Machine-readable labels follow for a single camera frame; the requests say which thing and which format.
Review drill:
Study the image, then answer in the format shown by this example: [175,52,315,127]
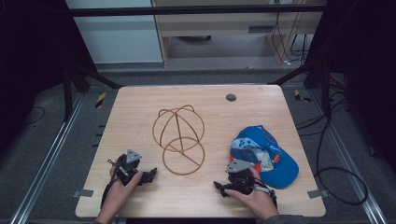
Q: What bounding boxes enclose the long black floor cable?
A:
[313,116,369,206]

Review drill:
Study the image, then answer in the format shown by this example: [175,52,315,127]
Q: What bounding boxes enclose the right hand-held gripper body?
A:
[224,159,260,197]

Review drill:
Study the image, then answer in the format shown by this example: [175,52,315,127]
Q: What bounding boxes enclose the yellow black striped tape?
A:
[94,91,107,109]
[293,89,312,104]

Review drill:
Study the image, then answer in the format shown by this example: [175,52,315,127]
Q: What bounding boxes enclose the black horizontal bar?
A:
[67,4,328,18]

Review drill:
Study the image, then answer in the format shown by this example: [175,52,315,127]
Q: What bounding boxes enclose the light wooden desk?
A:
[151,0,328,68]

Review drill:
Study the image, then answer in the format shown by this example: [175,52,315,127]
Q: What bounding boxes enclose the blue baseball cap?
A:
[229,124,300,189]

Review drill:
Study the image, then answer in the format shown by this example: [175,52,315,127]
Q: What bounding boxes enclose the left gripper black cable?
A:
[100,159,123,209]

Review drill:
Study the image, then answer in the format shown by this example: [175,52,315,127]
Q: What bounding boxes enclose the aluminium floor rail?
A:
[8,92,86,224]
[307,88,389,224]

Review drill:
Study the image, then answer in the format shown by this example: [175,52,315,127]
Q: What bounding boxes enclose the golden wire hat stand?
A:
[151,105,206,176]

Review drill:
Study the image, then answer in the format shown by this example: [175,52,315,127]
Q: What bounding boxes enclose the black curtain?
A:
[303,0,396,172]
[0,0,98,153]

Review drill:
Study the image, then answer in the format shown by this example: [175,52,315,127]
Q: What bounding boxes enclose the person's right hand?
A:
[223,167,280,221]

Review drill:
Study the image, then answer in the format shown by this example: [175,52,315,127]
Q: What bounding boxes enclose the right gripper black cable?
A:
[252,176,278,209]

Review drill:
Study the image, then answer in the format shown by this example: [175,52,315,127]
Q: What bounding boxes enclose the person's left hand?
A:
[95,166,144,224]

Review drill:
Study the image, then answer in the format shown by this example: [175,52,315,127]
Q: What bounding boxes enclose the grey tape piece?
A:
[72,189,94,199]
[306,189,330,200]

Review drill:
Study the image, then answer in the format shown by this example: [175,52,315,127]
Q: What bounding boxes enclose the white cabinet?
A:
[64,0,163,64]

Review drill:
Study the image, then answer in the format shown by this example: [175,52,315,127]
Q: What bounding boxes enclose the black cables under desk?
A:
[271,0,310,66]

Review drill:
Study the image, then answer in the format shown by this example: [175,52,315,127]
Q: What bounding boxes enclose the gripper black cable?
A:
[100,159,123,209]
[252,176,278,209]

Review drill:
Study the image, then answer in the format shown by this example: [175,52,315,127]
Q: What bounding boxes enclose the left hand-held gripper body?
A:
[114,148,143,187]

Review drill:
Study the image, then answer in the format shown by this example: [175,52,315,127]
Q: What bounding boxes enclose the thin black floor cable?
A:
[22,105,47,126]

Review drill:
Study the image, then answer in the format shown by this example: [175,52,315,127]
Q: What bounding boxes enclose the black metal stand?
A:
[268,60,332,118]
[61,57,123,122]

